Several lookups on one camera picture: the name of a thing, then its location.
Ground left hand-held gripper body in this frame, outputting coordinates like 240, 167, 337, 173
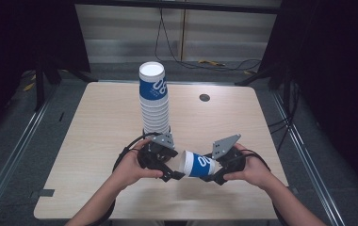
137, 132, 179, 177

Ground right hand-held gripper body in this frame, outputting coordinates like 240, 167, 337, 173
211, 134, 247, 177

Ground blue and white paper cup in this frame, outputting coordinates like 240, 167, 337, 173
179, 150, 217, 179

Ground black cup holder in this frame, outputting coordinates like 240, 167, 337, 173
141, 125, 172, 142

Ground stack of paper cups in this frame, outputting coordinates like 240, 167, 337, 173
138, 61, 171, 137

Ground person's right hand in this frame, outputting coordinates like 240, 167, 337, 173
223, 142, 277, 191

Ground person's left hand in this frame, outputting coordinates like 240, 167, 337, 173
112, 138, 165, 191

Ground black stand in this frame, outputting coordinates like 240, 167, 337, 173
234, 65, 294, 92
34, 59, 98, 112

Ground black overhead bar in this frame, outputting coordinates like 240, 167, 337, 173
73, 0, 283, 15

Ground black curtain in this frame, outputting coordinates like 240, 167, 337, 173
0, 0, 91, 139
258, 0, 358, 202

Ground right hand-held gripper cable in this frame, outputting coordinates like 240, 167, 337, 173
241, 149, 291, 226

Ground hand-held gripper cable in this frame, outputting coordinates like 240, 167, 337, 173
241, 149, 291, 226
95, 131, 161, 226

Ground left hand-held gripper cable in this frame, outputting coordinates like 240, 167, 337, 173
95, 131, 161, 226

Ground black floor cables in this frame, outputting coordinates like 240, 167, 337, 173
268, 81, 301, 153

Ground black hanging cable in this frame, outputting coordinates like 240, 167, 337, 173
154, 8, 263, 72

